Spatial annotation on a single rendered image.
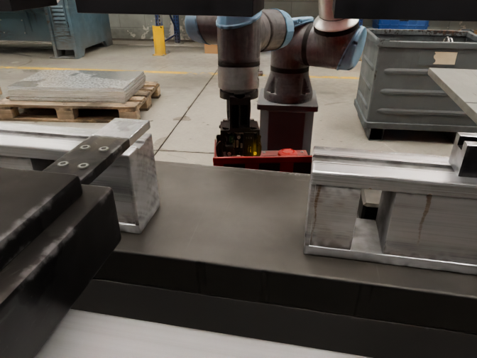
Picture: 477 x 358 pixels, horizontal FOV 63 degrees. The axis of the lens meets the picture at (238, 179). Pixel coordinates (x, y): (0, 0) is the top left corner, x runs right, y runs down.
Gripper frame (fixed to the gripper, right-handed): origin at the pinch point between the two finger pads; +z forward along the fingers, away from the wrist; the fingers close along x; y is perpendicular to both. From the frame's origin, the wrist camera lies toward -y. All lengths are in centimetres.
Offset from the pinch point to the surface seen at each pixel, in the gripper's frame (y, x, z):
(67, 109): -244, -132, 41
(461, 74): 19.7, 30.3, -25.2
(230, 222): 35.1, -2.2, -11.2
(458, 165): 43, 18, -21
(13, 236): 59, -12, -25
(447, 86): 25.3, 25.3, -24.6
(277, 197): 29.9, 3.9, -11.7
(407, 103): -192, 126, 27
